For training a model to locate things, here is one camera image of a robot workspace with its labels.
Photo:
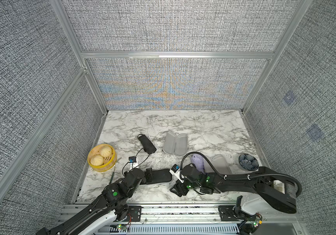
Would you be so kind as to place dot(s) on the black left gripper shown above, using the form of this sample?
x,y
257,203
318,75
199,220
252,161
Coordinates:
x,y
149,174

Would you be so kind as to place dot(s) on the lilac umbrella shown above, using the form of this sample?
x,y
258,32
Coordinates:
x,y
198,161

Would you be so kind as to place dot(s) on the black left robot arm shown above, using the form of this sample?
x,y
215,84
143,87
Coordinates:
x,y
112,200

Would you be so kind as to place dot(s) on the white steamed bun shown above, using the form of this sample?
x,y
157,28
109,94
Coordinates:
x,y
106,151
97,160

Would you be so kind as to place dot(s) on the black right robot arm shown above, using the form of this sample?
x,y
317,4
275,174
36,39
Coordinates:
x,y
277,190

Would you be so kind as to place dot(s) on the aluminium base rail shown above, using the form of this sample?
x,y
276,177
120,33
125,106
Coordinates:
x,y
200,218

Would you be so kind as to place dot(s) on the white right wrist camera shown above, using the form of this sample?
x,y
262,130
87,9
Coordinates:
x,y
176,171

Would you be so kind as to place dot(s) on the dark blue flower bowl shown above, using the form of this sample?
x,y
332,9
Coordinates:
x,y
248,162

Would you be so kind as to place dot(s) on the yellow bamboo steamer basket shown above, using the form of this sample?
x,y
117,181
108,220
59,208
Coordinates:
x,y
108,162

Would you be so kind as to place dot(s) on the grey umbrella case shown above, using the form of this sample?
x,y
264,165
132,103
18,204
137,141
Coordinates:
x,y
175,144
220,164

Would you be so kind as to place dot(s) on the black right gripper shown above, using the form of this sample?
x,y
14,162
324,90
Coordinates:
x,y
178,185

